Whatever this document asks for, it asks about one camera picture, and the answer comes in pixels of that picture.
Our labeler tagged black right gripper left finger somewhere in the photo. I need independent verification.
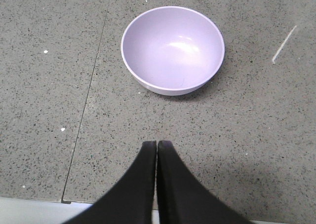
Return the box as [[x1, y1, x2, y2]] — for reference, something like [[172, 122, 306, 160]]
[[64, 141, 157, 224]]

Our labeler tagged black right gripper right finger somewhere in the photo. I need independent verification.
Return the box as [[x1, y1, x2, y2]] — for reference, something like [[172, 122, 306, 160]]
[[157, 141, 250, 224]]

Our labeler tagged lilac plastic bowl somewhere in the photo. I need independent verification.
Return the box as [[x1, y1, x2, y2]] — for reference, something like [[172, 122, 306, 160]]
[[120, 6, 225, 96]]

